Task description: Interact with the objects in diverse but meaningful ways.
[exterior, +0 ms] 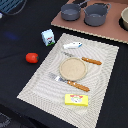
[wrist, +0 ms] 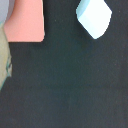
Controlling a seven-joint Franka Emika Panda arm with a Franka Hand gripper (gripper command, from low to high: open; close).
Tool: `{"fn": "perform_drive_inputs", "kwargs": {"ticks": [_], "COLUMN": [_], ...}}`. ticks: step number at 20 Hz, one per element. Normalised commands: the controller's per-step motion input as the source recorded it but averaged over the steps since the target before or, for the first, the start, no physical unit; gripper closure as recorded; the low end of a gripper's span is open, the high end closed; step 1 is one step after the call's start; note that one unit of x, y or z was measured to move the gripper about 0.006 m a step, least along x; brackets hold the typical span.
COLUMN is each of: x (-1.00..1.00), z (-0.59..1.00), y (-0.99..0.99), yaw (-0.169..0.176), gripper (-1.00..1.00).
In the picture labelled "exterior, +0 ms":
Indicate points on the light blue milk carton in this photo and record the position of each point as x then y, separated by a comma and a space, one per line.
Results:
48, 37

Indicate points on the yellow butter box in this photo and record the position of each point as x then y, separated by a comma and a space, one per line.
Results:
78, 100

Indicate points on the red toy tomato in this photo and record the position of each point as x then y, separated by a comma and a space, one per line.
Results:
32, 57

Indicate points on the knife with wooden handle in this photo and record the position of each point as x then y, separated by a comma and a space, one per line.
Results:
84, 58

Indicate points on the small grey pot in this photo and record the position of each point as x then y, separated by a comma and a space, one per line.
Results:
71, 12

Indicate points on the fork with wooden handle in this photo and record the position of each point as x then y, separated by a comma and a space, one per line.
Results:
74, 84

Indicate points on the round wooden plate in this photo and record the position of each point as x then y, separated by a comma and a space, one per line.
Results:
73, 69

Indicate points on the large grey pot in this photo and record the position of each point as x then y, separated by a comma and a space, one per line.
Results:
95, 15

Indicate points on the brown stove board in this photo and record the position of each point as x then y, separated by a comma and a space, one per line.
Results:
109, 30

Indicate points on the beige bowl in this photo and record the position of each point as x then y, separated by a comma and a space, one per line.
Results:
124, 16

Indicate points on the blue wire basket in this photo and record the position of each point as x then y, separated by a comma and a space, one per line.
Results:
12, 7

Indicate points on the beige woven placemat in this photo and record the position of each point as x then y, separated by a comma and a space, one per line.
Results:
48, 94

